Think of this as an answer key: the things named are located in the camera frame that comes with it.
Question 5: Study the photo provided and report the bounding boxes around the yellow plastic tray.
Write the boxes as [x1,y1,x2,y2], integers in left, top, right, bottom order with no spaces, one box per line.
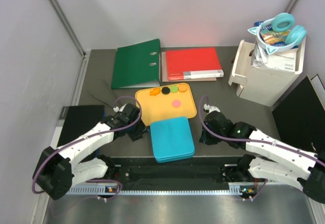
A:
[135,83,197,126]

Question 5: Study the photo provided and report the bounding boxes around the metal kitchen tongs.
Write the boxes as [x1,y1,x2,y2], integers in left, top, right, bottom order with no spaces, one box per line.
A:
[86,79,117,109]

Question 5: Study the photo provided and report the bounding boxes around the teal tin lid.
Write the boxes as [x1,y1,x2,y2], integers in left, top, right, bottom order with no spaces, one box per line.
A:
[150,117,195,158]

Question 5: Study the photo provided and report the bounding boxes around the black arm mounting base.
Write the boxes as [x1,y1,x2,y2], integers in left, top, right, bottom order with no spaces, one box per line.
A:
[86,156,270,184]

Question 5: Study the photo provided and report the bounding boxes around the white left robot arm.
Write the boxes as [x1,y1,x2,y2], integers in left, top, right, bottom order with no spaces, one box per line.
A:
[32,103,146,200]

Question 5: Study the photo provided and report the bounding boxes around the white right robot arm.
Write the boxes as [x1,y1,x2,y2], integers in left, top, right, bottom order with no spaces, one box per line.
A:
[200,104,324,204]

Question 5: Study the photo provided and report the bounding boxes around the orange fish-shaped cookie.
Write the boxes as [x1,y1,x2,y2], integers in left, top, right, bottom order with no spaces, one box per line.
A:
[149,87,160,96]

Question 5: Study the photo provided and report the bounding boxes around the pink round cookie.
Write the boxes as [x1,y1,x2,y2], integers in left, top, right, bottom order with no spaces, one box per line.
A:
[172,100,181,108]

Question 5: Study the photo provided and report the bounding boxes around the orange round cookie top right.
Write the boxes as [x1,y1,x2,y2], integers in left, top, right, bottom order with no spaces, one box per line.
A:
[178,84,188,92]

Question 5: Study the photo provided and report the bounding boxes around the green round cookie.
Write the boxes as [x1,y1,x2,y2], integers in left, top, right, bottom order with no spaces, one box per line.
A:
[170,85,178,93]

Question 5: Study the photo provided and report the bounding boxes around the teal cookie tin box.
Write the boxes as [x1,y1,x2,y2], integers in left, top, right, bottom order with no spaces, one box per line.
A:
[155,155,193,164]

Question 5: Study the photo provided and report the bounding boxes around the black notebook at left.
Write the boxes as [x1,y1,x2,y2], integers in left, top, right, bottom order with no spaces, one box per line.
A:
[50,105,105,148]

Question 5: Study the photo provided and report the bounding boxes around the red folder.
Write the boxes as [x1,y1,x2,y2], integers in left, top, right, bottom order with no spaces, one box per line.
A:
[165,47,224,81]

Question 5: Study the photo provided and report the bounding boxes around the white storage cabinet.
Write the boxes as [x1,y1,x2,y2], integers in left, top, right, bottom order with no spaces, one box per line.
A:
[228,40,306,106]

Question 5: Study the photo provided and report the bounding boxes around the black binder at right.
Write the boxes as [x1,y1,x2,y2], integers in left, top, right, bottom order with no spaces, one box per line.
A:
[272,77,324,153]

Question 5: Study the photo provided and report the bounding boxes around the teal cat-ear headphones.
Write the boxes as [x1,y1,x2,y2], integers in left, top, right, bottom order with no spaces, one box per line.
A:
[247,13,307,55]

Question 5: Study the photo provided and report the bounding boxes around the green ring binder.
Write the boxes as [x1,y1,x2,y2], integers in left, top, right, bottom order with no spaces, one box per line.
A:
[111,39,160,89]

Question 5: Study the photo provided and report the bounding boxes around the white cable duct rail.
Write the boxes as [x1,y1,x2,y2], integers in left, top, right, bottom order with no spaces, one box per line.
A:
[66,184,253,196]

